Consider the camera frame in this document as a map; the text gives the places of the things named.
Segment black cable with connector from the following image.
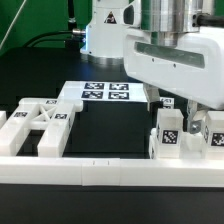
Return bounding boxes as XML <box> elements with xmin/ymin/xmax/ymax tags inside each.
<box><xmin>23</xmin><ymin>28</ymin><xmax>88</xmax><ymax>48</ymax></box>

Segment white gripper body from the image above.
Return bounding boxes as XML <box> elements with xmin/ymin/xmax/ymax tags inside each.
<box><xmin>123</xmin><ymin>0</ymin><xmax>224</xmax><ymax>110</ymax></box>

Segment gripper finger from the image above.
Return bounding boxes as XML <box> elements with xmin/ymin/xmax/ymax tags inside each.
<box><xmin>187</xmin><ymin>100</ymin><xmax>208</xmax><ymax>134</ymax></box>
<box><xmin>143</xmin><ymin>83</ymin><xmax>160</xmax><ymax>111</ymax></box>

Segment white chair seat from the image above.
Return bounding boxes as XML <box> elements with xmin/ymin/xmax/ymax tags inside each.
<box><xmin>148</xmin><ymin>128</ymin><xmax>204</xmax><ymax>159</ymax></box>

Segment white U-shaped fence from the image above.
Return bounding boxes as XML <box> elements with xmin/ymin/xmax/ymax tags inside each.
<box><xmin>0</xmin><ymin>110</ymin><xmax>224</xmax><ymax>188</ymax></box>

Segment white chair back frame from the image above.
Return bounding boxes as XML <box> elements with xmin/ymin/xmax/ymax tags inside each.
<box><xmin>0</xmin><ymin>98</ymin><xmax>83</xmax><ymax>158</ymax></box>

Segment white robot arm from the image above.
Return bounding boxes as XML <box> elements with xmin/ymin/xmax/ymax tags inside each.
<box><xmin>80</xmin><ymin>0</ymin><xmax>224</xmax><ymax>133</ymax></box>

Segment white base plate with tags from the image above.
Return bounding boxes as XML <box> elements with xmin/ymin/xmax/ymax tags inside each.
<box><xmin>58</xmin><ymin>81</ymin><xmax>146</xmax><ymax>103</ymax></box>

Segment white diagonal rod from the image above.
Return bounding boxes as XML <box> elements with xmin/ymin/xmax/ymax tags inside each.
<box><xmin>0</xmin><ymin>0</ymin><xmax>27</xmax><ymax>51</ymax></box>

